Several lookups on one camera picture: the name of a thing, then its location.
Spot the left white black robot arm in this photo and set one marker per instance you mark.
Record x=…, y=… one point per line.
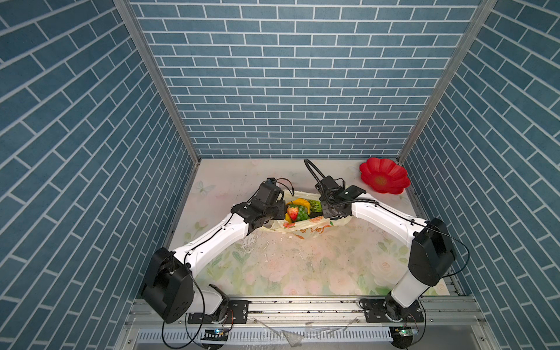
x=169, y=285

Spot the aluminium front rail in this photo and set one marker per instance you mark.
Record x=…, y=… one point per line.
x=351, y=310

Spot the red flower-shaped plate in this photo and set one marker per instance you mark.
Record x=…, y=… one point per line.
x=384, y=176

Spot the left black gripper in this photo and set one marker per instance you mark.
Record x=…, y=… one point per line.
x=281, y=209

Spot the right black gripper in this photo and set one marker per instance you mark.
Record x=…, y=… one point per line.
x=326, y=214

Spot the green grape bunch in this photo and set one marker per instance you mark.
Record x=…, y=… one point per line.
x=303, y=214

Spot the yellow banana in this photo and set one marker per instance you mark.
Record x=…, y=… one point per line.
x=302, y=202

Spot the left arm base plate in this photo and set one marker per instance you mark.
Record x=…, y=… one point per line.
x=231, y=312

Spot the red strawberry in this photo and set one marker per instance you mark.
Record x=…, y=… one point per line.
x=292, y=210

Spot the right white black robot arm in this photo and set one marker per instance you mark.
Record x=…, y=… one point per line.
x=431, y=250

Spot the light green pear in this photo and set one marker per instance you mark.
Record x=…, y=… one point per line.
x=315, y=206

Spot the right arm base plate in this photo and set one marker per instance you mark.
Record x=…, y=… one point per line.
x=387, y=310

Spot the cream printed plastic bag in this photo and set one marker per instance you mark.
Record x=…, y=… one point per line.
x=306, y=229

